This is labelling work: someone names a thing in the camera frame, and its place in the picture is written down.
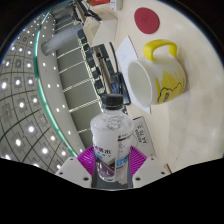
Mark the white open divider box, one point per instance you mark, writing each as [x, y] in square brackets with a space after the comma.
[100, 31]

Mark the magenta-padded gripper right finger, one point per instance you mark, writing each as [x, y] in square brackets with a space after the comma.
[150, 170]

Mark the flat round red coaster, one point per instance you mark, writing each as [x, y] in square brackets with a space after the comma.
[146, 20]

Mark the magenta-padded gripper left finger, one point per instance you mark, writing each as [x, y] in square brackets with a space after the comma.
[71, 170]

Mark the white and yellow mug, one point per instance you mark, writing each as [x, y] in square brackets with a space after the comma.
[165, 83]

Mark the group of ceiling lights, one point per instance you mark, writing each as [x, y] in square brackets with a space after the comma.
[30, 129]

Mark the row of black office chairs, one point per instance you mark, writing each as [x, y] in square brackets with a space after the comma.
[90, 63]

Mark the clear plastic water bottle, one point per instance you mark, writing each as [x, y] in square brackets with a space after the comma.
[111, 133]

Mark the white remote control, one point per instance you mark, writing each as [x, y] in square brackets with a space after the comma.
[116, 4]

